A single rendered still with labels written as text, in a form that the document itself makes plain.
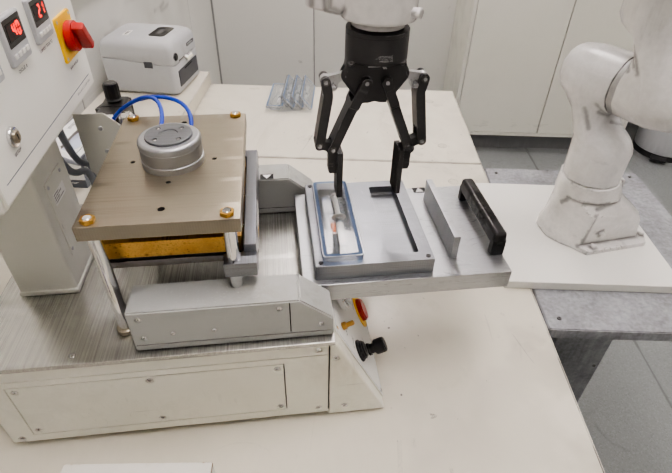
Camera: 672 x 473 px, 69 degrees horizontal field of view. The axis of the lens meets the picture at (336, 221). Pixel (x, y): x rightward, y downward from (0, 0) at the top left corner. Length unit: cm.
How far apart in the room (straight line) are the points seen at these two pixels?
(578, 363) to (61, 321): 121
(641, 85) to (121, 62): 138
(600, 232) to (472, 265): 48
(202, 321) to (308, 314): 13
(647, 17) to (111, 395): 98
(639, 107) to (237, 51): 262
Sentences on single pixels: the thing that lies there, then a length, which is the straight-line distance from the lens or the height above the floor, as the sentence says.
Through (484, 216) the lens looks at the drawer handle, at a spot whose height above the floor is 101.
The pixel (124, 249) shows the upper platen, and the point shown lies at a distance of 65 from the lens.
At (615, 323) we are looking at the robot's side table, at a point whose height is 75.
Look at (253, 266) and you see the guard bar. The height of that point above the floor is 104.
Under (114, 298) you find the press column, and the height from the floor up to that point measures 100.
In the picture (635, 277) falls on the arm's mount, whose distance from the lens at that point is 115.
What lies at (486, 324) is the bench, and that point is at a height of 75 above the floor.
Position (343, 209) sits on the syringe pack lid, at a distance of 74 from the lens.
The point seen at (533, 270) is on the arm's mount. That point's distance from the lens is 107.
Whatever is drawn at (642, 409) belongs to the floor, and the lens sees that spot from 198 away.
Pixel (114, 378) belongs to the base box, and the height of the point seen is 89.
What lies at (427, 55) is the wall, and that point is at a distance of 324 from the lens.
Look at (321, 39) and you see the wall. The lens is 318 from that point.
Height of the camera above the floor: 144
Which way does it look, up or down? 38 degrees down
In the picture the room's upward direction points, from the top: 1 degrees clockwise
